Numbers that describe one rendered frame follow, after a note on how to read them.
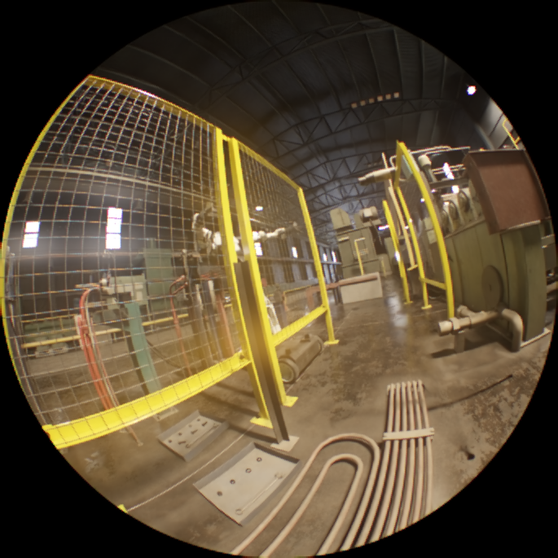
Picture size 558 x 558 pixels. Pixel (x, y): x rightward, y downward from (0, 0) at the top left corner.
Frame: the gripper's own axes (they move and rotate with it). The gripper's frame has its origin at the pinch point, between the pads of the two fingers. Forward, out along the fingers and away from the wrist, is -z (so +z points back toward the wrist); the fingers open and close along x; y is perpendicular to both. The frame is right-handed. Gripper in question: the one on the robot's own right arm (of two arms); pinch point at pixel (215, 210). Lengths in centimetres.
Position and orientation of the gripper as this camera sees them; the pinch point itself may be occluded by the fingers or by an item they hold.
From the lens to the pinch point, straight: 123.9
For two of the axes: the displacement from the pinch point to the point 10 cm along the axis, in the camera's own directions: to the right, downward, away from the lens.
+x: 5.7, -1.4, 8.1
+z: -8.1, 1.1, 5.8
